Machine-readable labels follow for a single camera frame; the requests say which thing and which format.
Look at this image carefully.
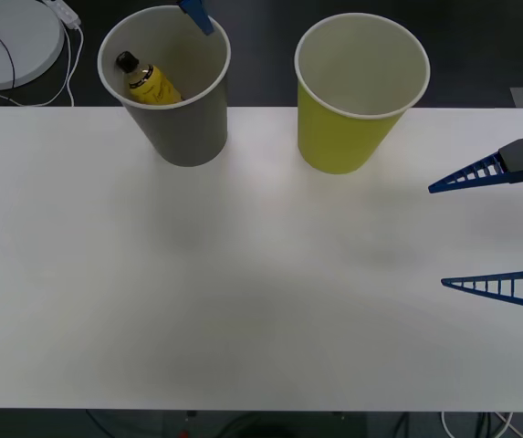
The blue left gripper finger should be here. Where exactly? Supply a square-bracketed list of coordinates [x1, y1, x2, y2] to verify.
[177, 0, 215, 37]

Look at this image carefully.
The yellow bottle with black cap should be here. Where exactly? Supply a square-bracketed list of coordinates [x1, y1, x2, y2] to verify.
[114, 50, 183, 106]

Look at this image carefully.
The grey plastic bin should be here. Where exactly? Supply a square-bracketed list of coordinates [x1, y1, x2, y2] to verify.
[96, 5, 233, 168]

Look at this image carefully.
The white power strip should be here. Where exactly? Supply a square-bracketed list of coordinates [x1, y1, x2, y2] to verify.
[41, 0, 83, 27]

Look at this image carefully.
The white round base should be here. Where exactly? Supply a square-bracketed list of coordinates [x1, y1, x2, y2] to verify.
[0, 0, 67, 91]

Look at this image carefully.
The yellow-green plastic bin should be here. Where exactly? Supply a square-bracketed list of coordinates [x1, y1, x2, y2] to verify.
[293, 12, 431, 175]

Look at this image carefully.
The white power strip cable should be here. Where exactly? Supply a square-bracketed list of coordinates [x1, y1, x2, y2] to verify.
[0, 21, 85, 109]

